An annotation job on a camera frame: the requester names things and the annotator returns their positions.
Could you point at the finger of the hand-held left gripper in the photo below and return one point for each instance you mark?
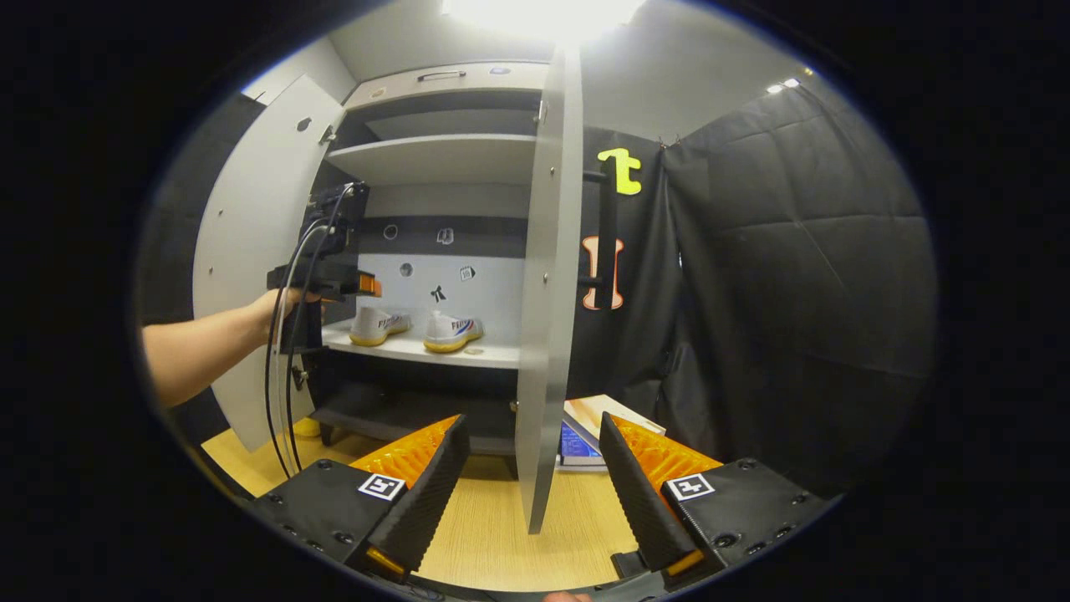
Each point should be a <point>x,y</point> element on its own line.
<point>369,285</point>

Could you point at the small ceiling light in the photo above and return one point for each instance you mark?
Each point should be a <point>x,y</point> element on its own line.
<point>782,85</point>

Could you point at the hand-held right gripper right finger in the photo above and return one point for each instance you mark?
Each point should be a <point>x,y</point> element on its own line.
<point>639,502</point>

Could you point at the grey shoe cabinet door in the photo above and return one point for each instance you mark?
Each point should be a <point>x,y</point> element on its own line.
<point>547,334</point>
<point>242,251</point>

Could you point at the white shoe yellow sole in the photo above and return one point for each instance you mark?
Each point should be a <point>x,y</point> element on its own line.
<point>374,324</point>
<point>447,330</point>

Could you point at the grey shoe cabinet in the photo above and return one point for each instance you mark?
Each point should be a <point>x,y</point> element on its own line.
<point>493,293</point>

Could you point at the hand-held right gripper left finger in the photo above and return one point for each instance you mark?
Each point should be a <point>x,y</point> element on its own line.
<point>426,502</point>

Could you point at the black backdrop cloth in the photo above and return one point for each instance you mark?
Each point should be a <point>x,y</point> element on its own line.
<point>794,293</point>

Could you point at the blue cover book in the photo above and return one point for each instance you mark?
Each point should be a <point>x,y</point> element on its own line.
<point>577,443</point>

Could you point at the grey cabinet shelf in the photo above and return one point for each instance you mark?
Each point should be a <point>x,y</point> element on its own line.
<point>493,355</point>
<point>435,159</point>

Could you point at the small black clip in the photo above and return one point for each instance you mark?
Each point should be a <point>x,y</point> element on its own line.
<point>666,142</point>

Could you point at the white orange cover book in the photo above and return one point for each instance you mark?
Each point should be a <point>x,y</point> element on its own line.
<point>593,414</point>

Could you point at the large ceiling light panel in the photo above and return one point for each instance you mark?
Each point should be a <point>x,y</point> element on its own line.
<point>543,17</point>

